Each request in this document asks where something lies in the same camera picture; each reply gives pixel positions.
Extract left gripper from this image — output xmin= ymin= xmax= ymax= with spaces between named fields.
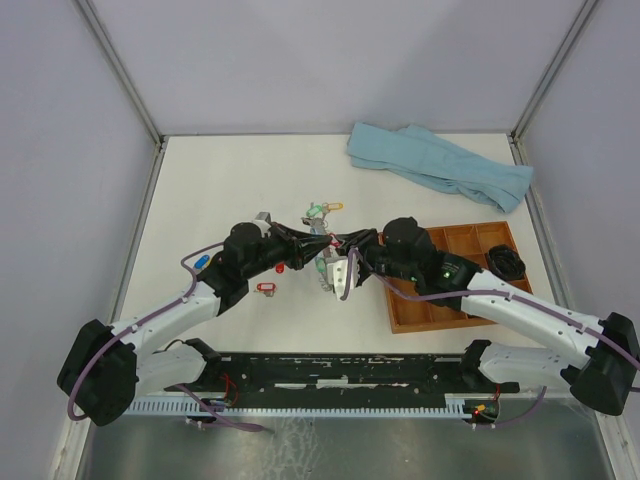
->
xmin=243 ymin=222 xmax=333 ymax=279

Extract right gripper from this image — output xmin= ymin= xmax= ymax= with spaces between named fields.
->
xmin=334 ymin=228 xmax=418 ymax=287

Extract large keyring holder blue handle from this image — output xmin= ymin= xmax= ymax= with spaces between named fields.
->
xmin=310 ymin=227 xmax=346 ymax=293

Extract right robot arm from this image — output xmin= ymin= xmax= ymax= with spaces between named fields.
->
xmin=336 ymin=217 xmax=639 ymax=416

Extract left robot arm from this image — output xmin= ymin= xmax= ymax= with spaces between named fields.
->
xmin=57 ymin=220 xmax=331 ymax=426

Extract green yellow tag key bunch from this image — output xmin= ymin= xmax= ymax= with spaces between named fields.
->
xmin=301 ymin=202 xmax=344 ymax=229

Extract coloured tag key bunch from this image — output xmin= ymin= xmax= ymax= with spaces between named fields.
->
xmin=193 ymin=255 xmax=210 ymax=271

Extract light blue cloth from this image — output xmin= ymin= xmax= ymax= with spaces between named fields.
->
xmin=347 ymin=123 xmax=533 ymax=213

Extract rolled black tie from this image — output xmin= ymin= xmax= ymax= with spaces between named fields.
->
xmin=486 ymin=244 xmax=526 ymax=282

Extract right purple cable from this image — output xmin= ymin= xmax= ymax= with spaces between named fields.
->
xmin=339 ymin=247 xmax=640 ymax=431

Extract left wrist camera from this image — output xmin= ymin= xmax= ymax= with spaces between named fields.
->
xmin=253 ymin=211 xmax=272 ymax=227

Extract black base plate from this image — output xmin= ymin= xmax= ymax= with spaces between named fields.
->
xmin=187 ymin=352 xmax=519 ymax=408

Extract grey cable duct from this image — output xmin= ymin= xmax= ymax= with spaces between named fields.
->
xmin=123 ymin=394 xmax=472 ymax=420

